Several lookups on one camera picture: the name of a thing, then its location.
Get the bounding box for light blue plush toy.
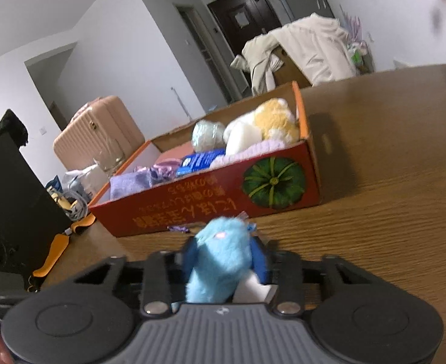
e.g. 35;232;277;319
186;217;252;304

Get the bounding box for lilac knitted cloth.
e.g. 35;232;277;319
110;168;166;201

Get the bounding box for pink satin scrunchie cloth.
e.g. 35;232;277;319
134;159;182;180

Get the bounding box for blue tissue packet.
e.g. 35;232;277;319
176;148;225;177

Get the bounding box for pink layered sponge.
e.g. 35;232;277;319
155;146;193;167

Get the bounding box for lilac fluffy towel roll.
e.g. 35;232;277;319
210;139;286;169

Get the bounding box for white and yellow plush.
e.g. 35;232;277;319
222;98;301;149

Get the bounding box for black paper shopping bag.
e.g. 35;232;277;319
0;109;71;281

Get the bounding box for white plastic bag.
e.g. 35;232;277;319
45;164;109;222

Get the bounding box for clear glass cup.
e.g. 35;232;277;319
93;149;125;177

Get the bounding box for pink ribbed suitcase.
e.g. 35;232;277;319
53;95;145;170

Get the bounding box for brown chair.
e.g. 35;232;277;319
272;46;312;89

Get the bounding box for cream jacket on chair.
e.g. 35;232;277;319
230;13;357;95

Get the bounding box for dark entrance door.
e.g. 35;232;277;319
206;0;284;60

